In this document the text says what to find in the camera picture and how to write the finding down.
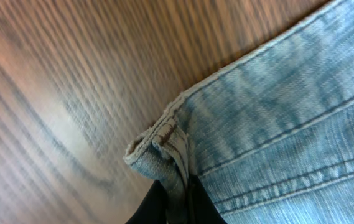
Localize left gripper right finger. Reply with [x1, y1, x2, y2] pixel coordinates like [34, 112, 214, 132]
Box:
[187, 175, 226, 224]

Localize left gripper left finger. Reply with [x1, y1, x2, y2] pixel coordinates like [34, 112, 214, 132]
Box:
[126, 180, 167, 224]

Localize light blue denim shorts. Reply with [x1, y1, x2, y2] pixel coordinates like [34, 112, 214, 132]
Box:
[124, 0, 354, 223]

